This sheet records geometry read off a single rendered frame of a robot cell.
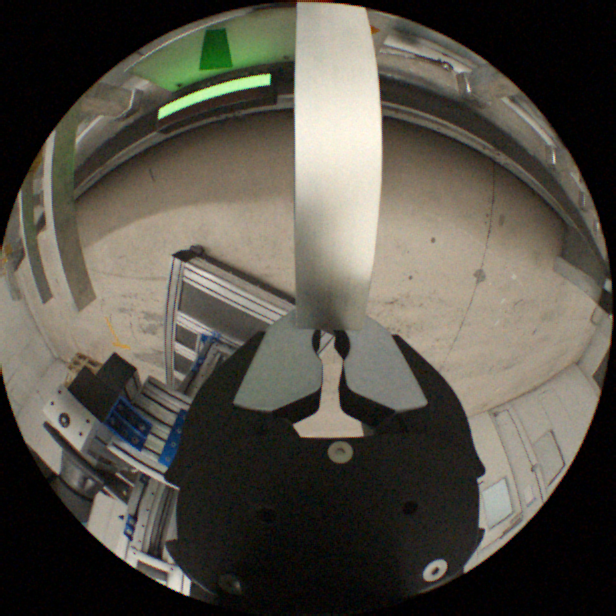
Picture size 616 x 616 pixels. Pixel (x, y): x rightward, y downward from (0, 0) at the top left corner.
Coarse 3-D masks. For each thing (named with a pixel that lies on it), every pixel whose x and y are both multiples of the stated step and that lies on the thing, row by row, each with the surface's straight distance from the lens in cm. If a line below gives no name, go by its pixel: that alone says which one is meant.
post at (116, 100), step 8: (96, 88) 37; (104, 88) 38; (112, 88) 39; (120, 88) 40; (88, 96) 36; (96, 96) 37; (104, 96) 38; (112, 96) 38; (120, 96) 39; (128, 96) 40; (88, 104) 37; (96, 104) 37; (104, 104) 38; (112, 104) 38; (120, 104) 39; (128, 104) 40; (88, 112) 39; (96, 112) 39; (104, 112) 40; (112, 112) 40; (120, 112) 41
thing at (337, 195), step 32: (320, 32) 11; (352, 32) 11; (320, 64) 9; (352, 64) 9; (320, 96) 8; (352, 96) 8; (320, 128) 7; (352, 128) 8; (320, 160) 7; (352, 160) 7; (320, 192) 7; (352, 192) 7; (320, 224) 7; (352, 224) 7; (320, 256) 7; (352, 256) 7; (320, 288) 8; (352, 288) 8; (320, 320) 8; (352, 320) 9
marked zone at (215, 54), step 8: (208, 32) 26; (216, 32) 26; (224, 32) 26; (208, 40) 27; (216, 40) 27; (224, 40) 27; (208, 48) 28; (216, 48) 28; (224, 48) 28; (208, 56) 29; (216, 56) 29; (224, 56) 29; (200, 64) 30; (208, 64) 30; (216, 64) 31; (224, 64) 31; (232, 64) 31
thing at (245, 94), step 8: (248, 88) 29; (256, 88) 28; (264, 88) 28; (216, 96) 30; (224, 96) 29; (232, 96) 29; (240, 96) 28; (248, 96) 28; (256, 96) 28; (264, 96) 27; (192, 104) 32; (200, 104) 31; (208, 104) 30; (216, 104) 29; (224, 104) 29; (176, 112) 33; (184, 112) 32; (192, 112) 31; (160, 120) 34; (168, 120) 33; (176, 120) 32; (160, 128) 34
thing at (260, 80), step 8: (240, 80) 30; (248, 80) 30; (256, 80) 29; (264, 80) 29; (208, 88) 32; (216, 88) 31; (224, 88) 30; (232, 88) 30; (240, 88) 29; (192, 96) 32; (200, 96) 32; (208, 96) 31; (176, 104) 34; (184, 104) 33; (160, 112) 35; (168, 112) 34
